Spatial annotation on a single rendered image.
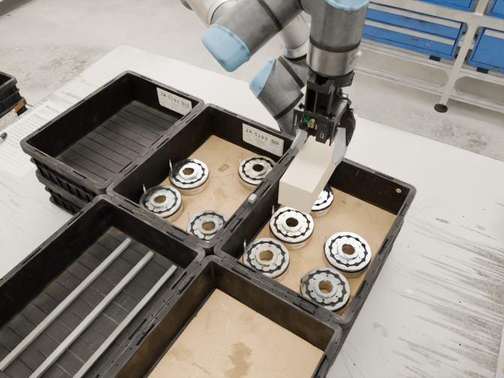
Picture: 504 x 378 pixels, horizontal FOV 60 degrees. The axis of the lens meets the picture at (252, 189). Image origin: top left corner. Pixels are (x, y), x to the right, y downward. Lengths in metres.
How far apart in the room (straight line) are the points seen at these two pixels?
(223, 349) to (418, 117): 2.22
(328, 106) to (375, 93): 2.28
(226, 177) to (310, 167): 0.41
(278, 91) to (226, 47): 0.63
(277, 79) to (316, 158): 0.53
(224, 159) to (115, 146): 0.31
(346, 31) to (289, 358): 0.59
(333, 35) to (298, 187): 0.26
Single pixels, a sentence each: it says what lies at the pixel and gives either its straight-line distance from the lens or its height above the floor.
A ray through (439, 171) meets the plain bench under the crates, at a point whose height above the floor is 0.70.
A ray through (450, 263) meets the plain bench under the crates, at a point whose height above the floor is 0.70.
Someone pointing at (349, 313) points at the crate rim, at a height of 0.93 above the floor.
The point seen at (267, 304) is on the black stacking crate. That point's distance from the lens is 0.89.
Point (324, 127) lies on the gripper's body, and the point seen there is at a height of 1.21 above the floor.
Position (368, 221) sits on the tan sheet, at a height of 0.83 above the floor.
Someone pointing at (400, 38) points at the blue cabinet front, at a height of 0.38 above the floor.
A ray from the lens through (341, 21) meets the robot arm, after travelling 0.64.
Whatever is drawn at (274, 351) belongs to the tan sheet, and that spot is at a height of 0.83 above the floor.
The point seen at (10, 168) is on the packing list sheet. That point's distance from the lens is 1.55.
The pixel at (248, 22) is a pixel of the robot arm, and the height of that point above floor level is 1.35.
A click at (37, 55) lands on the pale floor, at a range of 3.58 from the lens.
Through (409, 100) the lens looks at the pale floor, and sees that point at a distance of 2.99.
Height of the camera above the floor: 1.67
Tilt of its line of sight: 48 degrees down
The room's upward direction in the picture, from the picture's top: straight up
